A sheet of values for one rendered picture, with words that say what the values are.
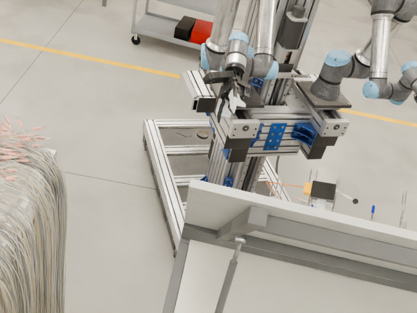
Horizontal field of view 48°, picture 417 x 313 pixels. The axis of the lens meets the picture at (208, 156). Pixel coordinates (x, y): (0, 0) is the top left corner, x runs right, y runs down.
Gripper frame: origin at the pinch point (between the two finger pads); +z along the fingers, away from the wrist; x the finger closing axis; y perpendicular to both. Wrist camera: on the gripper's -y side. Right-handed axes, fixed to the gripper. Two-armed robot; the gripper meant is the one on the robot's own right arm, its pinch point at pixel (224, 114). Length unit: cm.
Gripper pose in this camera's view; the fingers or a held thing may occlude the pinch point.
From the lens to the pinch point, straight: 157.0
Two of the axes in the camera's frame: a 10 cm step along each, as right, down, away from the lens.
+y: 8.2, 3.5, 4.5
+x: -5.6, 3.2, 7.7
